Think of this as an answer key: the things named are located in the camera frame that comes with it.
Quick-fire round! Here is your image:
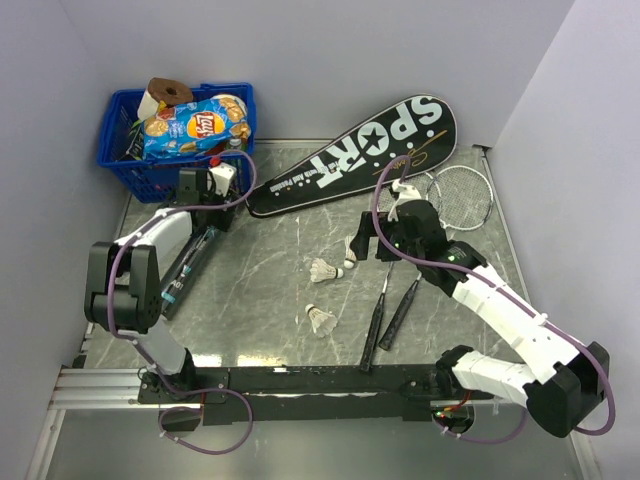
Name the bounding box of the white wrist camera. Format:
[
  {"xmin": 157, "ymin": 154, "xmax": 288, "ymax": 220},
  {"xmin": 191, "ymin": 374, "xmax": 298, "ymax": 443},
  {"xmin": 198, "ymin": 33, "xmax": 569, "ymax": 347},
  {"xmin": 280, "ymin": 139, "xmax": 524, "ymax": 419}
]
[
  {"xmin": 207, "ymin": 162, "xmax": 237, "ymax": 197},
  {"xmin": 387, "ymin": 179, "xmax": 422, "ymax": 221}
]

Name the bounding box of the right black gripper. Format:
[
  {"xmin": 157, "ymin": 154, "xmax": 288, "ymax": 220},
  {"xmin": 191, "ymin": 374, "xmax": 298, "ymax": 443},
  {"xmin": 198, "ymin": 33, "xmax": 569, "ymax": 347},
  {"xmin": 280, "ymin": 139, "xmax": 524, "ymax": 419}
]
[{"xmin": 349, "ymin": 211, "xmax": 423, "ymax": 265}]

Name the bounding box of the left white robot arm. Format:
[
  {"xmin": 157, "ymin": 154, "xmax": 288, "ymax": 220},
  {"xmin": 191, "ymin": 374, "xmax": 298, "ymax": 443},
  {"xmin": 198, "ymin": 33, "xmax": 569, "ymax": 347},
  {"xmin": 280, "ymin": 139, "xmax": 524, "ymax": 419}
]
[{"xmin": 84, "ymin": 163, "xmax": 237, "ymax": 402}]

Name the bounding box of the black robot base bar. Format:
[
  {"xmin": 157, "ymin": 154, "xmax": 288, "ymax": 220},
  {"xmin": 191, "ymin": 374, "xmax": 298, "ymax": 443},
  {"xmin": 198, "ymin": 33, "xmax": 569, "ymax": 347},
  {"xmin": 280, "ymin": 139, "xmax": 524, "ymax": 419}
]
[{"xmin": 137, "ymin": 364, "xmax": 494, "ymax": 426}]

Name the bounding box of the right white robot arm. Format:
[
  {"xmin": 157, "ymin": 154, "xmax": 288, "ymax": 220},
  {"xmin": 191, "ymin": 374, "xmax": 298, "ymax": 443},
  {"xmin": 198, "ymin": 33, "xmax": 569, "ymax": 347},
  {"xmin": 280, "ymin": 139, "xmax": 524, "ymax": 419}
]
[{"xmin": 350, "ymin": 200, "xmax": 616, "ymax": 438}]

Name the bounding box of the silver badminton racket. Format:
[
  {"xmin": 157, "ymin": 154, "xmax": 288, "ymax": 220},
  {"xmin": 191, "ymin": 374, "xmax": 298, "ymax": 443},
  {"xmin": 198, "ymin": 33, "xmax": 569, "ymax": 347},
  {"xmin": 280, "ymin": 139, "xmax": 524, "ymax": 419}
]
[
  {"xmin": 359, "ymin": 173, "xmax": 434, "ymax": 374},
  {"xmin": 378, "ymin": 165, "xmax": 494, "ymax": 351}
]

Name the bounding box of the black SPORT racket bag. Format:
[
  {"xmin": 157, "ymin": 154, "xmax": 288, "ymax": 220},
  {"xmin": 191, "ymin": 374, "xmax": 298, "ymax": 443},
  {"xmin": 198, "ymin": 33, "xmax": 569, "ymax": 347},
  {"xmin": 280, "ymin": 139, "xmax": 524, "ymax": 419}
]
[{"xmin": 247, "ymin": 94, "xmax": 457, "ymax": 218}]

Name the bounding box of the aluminium rail frame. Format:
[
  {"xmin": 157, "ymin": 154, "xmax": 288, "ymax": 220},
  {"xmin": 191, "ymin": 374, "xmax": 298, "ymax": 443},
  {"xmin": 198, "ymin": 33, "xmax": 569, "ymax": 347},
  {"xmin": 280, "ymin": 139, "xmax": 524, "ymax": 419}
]
[{"xmin": 47, "ymin": 319, "xmax": 211, "ymax": 412}]

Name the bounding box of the dark green package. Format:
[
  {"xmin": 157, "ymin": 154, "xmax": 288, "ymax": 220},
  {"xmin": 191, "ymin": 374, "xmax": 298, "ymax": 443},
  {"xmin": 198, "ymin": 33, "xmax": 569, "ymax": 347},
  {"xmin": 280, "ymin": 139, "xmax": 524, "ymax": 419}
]
[{"xmin": 122, "ymin": 123, "xmax": 144, "ymax": 161}]

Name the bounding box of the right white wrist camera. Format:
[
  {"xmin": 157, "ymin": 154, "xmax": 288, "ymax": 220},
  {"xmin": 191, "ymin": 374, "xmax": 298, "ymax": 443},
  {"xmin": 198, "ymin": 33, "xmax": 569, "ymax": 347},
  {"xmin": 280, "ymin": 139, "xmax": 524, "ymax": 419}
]
[{"xmin": 387, "ymin": 179, "xmax": 422, "ymax": 221}]

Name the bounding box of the blue plastic shopping basket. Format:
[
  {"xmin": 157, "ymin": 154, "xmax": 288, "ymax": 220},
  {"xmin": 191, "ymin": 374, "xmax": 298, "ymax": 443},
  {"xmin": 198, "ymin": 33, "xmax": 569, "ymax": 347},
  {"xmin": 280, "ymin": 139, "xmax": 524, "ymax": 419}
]
[{"xmin": 96, "ymin": 82, "xmax": 257, "ymax": 203}]

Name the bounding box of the blue Lays chips bag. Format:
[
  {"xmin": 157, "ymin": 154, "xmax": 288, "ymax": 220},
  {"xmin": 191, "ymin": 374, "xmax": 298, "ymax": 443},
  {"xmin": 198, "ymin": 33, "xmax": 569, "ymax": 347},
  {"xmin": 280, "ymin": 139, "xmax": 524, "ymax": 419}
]
[{"xmin": 143, "ymin": 94, "xmax": 252, "ymax": 160}]

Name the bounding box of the right silver badminton racket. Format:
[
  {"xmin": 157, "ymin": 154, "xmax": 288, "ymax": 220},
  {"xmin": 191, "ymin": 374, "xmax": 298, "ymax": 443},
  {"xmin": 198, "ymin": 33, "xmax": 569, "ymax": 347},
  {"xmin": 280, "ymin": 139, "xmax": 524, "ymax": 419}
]
[{"xmin": 378, "ymin": 165, "xmax": 494, "ymax": 351}]

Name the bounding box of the left silver badminton racket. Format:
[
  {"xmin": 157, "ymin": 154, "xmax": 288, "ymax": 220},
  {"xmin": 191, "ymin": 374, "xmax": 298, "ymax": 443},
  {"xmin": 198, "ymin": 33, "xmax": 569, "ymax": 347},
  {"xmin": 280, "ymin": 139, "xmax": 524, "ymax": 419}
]
[{"xmin": 359, "ymin": 173, "xmax": 434, "ymax": 374}]

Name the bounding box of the black shuttlecock tube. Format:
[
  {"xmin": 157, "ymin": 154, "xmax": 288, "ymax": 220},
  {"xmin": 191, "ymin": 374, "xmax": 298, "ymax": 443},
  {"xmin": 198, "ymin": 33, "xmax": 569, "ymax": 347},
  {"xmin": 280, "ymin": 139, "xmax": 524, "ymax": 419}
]
[{"xmin": 161, "ymin": 227, "xmax": 219, "ymax": 321}]

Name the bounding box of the white shuttlecock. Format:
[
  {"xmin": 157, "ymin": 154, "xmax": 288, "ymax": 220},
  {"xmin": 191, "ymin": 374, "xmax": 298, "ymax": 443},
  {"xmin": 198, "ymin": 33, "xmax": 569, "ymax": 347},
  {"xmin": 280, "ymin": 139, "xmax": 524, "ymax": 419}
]
[
  {"xmin": 305, "ymin": 304, "xmax": 338, "ymax": 338},
  {"xmin": 309, "ymin": 258, "xmax": 344, "ymax": 283},
  {"xmin": 343, "ymin": 235, "xmax": 357, "ymax": 269}
]

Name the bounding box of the white paper towel roll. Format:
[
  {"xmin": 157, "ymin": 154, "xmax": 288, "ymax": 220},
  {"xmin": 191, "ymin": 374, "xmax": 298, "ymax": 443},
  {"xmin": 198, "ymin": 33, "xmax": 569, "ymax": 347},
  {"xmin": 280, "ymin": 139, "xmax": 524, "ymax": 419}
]
[{"xmin": 137, "ymin": 89, "xmax": 160, "ymax": 121}]

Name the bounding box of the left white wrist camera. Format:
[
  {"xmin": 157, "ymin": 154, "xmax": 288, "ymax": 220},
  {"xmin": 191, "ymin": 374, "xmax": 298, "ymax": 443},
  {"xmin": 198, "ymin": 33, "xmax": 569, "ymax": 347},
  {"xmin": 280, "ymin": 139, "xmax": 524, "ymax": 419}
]
[{"xmin": 207, "ymin": 162, "xmax": 237, "ymax": 197}]

